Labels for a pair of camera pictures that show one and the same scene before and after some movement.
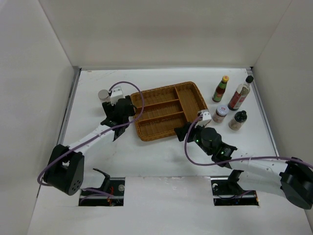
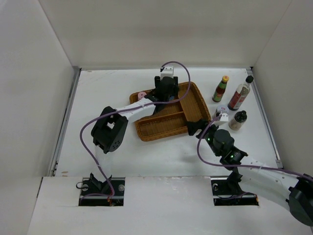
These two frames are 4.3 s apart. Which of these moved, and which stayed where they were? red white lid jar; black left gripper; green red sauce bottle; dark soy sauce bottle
Moved: black left gripper
Stayed: red white lid jar; green red sauce bottle; dark soy sauce bottle
